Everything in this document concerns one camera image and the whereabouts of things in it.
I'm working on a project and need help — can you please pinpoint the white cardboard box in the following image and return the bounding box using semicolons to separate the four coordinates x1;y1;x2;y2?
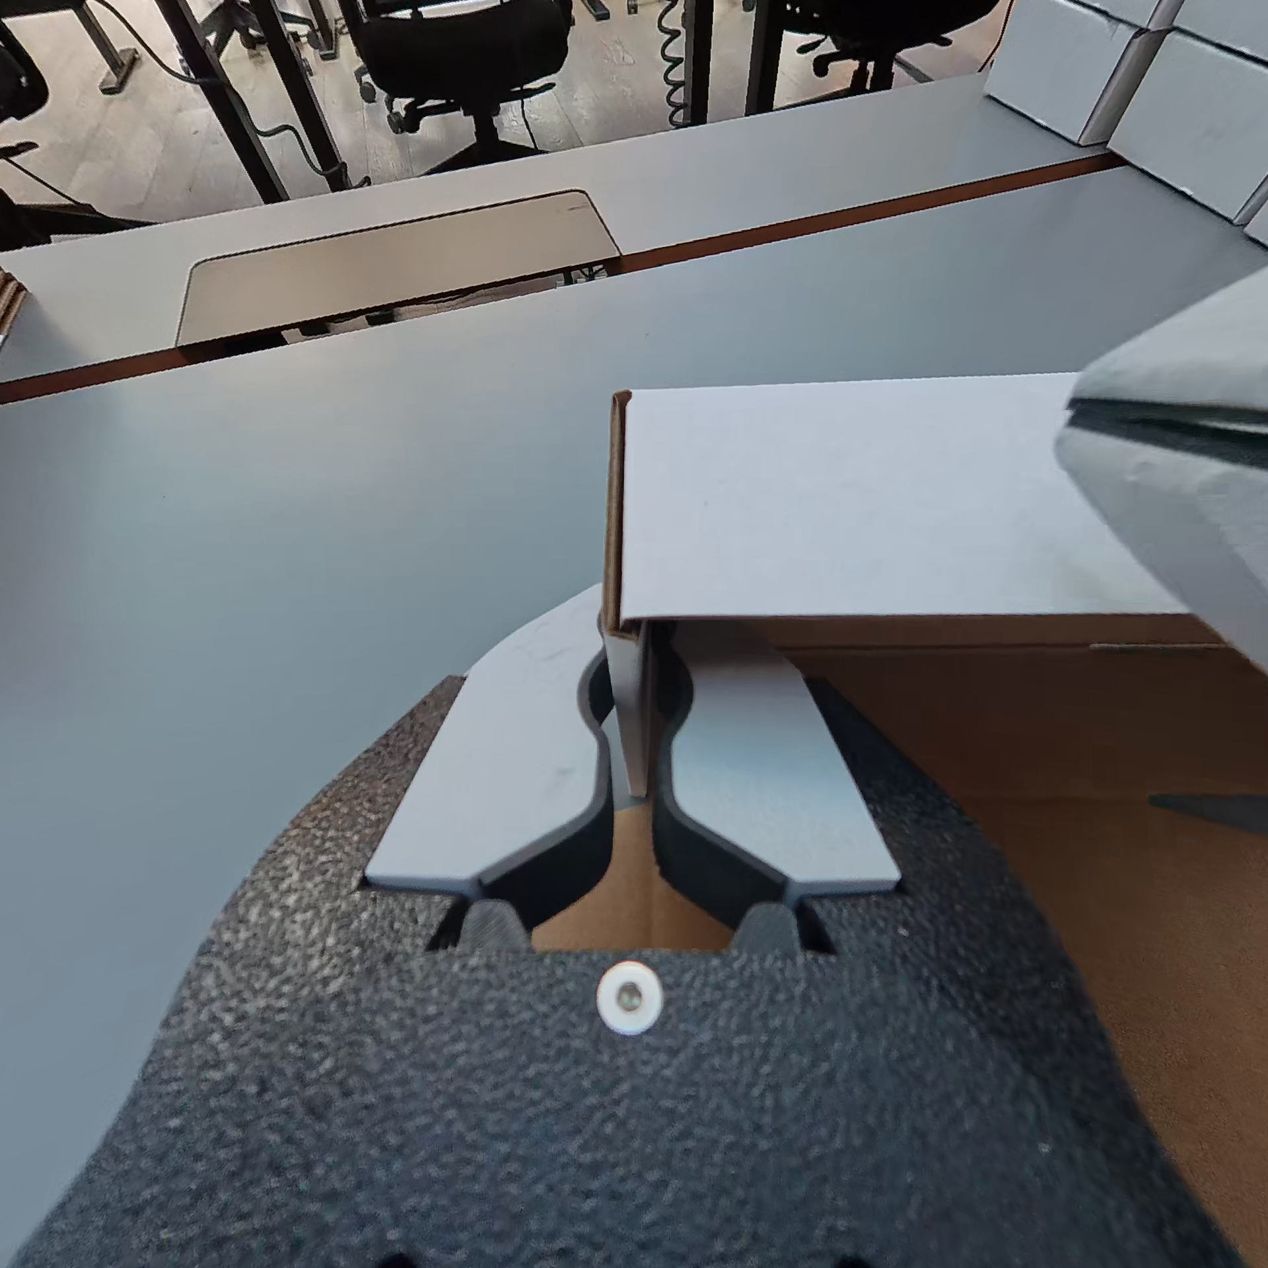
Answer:
532;370;1268;1268

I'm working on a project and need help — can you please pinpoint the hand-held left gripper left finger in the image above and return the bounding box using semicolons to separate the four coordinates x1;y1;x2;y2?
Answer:
363;582;618;930

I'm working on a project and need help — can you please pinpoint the grey desk cable cover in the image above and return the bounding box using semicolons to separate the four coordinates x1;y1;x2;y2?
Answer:
174;190;624;350

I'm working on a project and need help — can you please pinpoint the black framed desk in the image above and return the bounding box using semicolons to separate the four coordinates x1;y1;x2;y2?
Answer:
687;0;795;125
154;0;350;203

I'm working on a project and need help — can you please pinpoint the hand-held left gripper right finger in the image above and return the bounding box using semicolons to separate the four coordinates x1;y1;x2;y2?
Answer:
648;622;904;939

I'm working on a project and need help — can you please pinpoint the black coiled cable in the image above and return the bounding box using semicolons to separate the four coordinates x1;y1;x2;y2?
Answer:
663;0;691;130

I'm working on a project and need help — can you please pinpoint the black office chair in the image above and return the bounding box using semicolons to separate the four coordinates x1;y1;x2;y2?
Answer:
352;0;574;178
0;40;150;253
783;0;1000;93

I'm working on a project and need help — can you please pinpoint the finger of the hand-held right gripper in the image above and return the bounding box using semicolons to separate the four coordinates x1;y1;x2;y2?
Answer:
1056;411;1268;678
1068;266;1268;428

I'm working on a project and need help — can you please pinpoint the stack of folded white cartons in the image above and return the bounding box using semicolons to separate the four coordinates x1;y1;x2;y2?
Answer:
983;0;1268;248

